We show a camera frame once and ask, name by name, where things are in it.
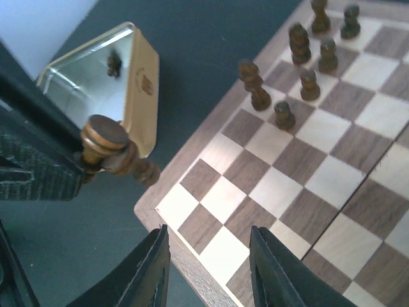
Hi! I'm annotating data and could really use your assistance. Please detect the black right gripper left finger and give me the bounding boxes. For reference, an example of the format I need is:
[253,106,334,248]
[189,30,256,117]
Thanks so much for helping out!
[68,224,170,307]

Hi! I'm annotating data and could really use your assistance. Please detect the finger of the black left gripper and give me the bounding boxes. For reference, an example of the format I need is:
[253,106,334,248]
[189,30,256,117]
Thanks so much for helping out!
[1,45,86,201]

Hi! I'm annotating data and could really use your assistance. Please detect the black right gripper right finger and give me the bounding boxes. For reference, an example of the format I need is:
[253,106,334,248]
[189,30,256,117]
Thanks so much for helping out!
[249,226,354,307]

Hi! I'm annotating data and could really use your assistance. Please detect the dark queen piece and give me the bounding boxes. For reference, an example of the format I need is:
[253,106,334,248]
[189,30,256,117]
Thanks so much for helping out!
[81,114,160,188]

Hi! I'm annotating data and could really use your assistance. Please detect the dark pawn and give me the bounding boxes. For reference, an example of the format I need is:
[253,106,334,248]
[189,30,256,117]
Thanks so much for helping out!
[300,70,321,101]
[340,4,361,40]
[274,100,295,129]
[318,38,338,73]

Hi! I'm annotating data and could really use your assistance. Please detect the dark bishop piece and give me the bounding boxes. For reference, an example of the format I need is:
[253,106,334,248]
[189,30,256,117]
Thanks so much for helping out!
[238,59,271,111]

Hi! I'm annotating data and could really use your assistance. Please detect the dark knight piece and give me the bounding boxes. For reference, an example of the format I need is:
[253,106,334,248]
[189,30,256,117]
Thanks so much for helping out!
[289,22,311,65]

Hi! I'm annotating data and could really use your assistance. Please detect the dark rook piece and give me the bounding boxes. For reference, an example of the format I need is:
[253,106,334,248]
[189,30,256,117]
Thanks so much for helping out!
[311,0,330,34]

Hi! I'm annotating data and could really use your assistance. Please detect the dark pieces in tin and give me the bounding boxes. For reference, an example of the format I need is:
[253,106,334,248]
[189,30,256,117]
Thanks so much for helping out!
[107,51,122,78]

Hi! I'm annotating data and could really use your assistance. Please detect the wooden folding chess board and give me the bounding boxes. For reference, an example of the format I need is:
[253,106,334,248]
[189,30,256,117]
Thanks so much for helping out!
[134,1,408,306]

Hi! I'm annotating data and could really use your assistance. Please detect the yellow bear tin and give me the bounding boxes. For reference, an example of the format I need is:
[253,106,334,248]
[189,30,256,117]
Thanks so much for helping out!
[36,22,160,158]

